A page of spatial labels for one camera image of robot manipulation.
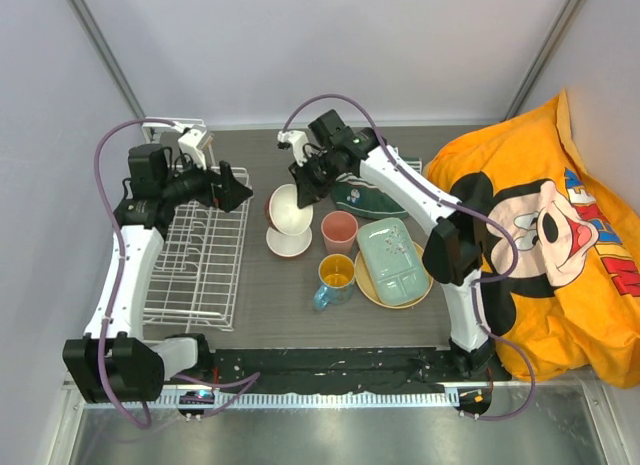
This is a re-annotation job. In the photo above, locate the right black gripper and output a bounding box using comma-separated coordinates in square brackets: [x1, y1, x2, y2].
[289, 150, 341, 209]

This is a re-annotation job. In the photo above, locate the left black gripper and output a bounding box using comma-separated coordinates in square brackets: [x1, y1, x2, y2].
[161, 151, 252, 213]

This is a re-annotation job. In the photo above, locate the red patterned cup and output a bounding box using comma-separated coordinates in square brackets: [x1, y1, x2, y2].
[265, 184, 313, 236]

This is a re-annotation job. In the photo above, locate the pink cup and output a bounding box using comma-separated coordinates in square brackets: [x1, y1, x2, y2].
[321, 210, 359, 255]

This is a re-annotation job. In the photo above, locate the orange bowl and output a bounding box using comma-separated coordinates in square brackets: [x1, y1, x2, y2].
[265, 228, 313, 259]

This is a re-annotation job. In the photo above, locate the blue patterned bowl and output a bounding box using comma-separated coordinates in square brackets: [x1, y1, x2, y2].
[313, 254, 355, 311]

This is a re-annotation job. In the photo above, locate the yellow round plate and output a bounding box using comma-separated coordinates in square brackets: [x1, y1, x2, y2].
[355, 242, 432, 309]

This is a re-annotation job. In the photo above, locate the light green divided tray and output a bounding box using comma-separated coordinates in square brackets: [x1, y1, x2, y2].
[356, 217, 430, 307]

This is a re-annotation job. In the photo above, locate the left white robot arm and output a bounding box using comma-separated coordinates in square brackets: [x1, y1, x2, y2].
[62, 144, 253, 403]

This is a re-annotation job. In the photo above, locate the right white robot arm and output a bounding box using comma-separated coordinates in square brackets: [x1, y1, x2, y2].
[277, 110, 494, 380]

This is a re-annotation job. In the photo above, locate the green striped towel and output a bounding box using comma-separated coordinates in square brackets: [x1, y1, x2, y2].
[330, 174, 409, 220]

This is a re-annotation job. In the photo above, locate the orange cartoon cloth bag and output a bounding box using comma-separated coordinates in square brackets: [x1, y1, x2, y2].
[424, 94, 639, 388]

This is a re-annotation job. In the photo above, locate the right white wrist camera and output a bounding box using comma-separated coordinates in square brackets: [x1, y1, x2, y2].
[277, 130, 309, 166]

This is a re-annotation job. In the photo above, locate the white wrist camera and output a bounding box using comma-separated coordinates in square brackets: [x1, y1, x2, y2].
[277, 130, 309, 166]
[178, 125, 214, 169]

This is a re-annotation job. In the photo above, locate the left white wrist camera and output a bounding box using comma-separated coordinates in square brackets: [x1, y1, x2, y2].
[178, 125, 214, 169]

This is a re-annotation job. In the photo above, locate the white wire dish rack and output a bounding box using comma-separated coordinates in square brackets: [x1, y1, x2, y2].
[142, 118, 252, 332]

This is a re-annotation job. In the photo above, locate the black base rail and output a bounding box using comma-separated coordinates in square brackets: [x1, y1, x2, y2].
[188, 347, 511, 395]

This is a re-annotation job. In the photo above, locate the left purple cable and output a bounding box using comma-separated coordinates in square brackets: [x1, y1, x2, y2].
[93, 117, 261, 430]

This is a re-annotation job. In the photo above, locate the white slotted cable duct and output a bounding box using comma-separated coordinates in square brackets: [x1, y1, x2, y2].
[149, 389, 460, 409]

